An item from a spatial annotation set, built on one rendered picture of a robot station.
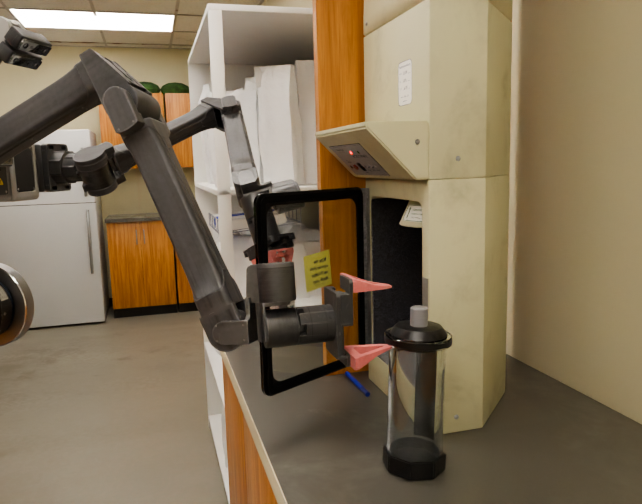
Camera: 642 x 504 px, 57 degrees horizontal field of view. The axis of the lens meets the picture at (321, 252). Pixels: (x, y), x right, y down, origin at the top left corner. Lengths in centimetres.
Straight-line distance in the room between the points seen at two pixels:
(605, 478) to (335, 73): 95
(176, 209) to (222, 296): 15
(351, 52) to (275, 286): 70
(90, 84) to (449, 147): 59
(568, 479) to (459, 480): 17
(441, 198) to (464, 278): 15
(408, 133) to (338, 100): 38
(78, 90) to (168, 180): 20
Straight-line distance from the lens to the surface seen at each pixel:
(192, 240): 92
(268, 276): 87
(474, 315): 113
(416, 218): 116
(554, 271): 150
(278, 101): 227
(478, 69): 111
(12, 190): 157
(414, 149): 104
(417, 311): 96
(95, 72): 101
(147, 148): 96
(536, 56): 156
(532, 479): 106
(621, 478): 111
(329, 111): 138
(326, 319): 89
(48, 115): 106
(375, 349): 95
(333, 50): 140
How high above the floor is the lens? 144
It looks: 8 degrees down
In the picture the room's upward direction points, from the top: 2 degrees counter-clockwise
